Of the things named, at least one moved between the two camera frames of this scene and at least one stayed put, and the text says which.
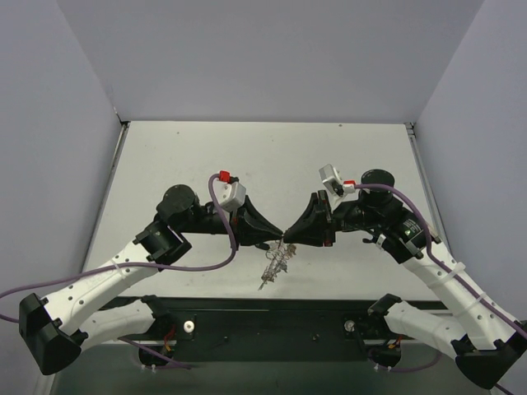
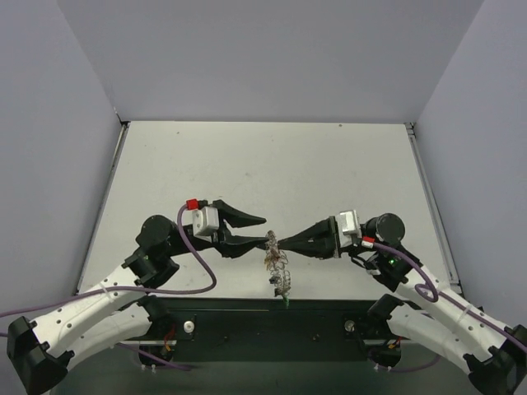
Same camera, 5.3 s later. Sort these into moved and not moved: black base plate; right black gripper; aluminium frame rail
Moved: right black gripper
Not moved: aluminium frame rail; black base plate
